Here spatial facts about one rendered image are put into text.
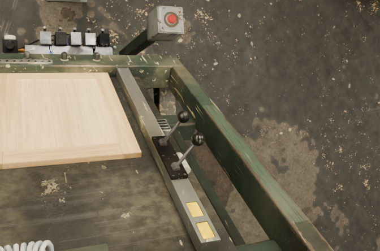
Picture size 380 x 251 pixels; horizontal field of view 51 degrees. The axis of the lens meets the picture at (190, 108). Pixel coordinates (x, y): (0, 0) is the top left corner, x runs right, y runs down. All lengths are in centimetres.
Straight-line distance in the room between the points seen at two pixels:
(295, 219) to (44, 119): 82
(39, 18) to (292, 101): 188
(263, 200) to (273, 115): 196
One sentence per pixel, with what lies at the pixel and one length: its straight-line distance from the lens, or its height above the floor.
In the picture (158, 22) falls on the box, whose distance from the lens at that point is 175.
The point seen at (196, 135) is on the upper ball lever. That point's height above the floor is 155.
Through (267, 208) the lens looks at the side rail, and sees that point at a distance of 113.
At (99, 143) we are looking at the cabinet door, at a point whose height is 131.
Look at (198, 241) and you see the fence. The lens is 96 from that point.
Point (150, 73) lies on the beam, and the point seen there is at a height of 89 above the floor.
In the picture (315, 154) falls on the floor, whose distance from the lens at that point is 329.
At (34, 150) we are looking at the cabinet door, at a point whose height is 133.
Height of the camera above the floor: 254
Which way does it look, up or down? 68 degrees down
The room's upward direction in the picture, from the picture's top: 82 degrees clockwise
